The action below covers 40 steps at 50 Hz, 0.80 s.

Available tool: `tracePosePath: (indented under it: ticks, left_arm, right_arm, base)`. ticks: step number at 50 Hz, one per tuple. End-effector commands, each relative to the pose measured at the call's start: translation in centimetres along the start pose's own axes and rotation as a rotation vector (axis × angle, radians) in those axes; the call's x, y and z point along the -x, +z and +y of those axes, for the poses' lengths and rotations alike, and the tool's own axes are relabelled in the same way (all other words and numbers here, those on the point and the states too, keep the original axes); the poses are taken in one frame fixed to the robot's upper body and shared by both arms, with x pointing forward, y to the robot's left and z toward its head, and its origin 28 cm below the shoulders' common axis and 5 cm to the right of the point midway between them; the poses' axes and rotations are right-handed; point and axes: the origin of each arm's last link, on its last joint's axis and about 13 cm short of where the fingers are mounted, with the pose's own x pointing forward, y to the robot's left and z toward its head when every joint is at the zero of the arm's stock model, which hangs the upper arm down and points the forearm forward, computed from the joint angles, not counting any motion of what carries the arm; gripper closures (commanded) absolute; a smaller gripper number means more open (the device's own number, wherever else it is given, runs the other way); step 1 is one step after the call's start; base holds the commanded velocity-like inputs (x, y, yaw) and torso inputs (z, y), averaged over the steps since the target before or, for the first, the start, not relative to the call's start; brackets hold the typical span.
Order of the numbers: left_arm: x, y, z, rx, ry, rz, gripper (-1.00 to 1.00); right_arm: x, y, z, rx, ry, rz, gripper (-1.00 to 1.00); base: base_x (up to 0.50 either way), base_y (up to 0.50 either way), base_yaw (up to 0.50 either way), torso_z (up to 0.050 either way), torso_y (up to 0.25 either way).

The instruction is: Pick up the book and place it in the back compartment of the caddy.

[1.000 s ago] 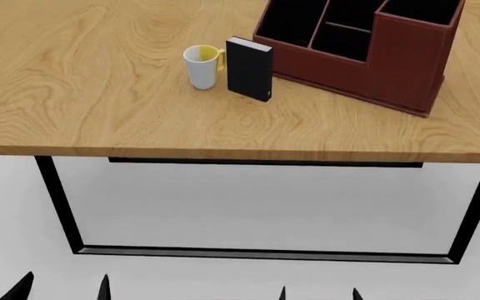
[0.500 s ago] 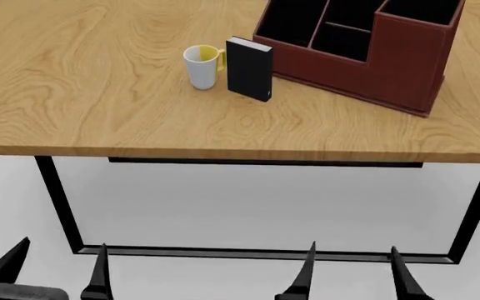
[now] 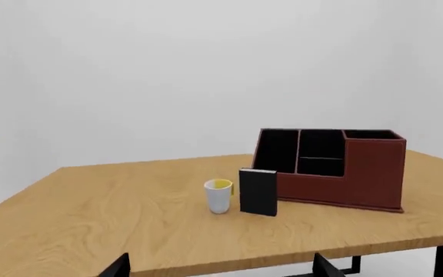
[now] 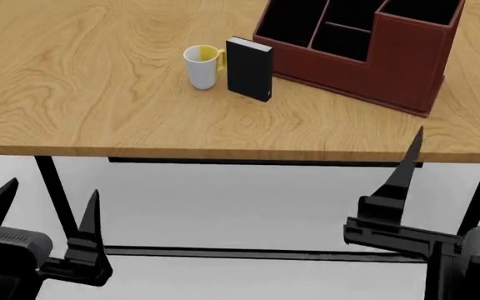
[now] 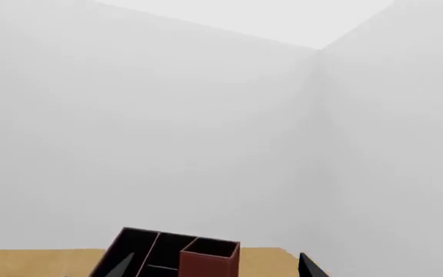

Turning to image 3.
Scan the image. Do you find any black metal table frame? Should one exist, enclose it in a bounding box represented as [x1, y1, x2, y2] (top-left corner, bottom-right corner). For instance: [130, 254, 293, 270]
[282, 244, 443, 277]

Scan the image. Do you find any brown leather desk caddy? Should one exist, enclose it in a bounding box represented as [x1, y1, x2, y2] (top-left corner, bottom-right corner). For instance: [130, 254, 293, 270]
[251, 128, 408, 215]

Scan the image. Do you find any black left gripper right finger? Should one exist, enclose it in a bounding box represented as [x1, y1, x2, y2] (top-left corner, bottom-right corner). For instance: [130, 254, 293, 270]
[312, 252, 348, 277]

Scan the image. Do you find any white mug yellow inside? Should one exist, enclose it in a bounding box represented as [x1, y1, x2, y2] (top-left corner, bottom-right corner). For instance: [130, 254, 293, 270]
[203, 178, 235, 215]

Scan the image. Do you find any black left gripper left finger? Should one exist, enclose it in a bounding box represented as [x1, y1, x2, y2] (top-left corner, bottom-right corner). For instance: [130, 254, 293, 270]
[99, 252, 131, 277]

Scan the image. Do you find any black hardcover book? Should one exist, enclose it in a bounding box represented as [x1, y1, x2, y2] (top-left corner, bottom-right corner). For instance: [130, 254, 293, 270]
[238, 167, 278, 217]

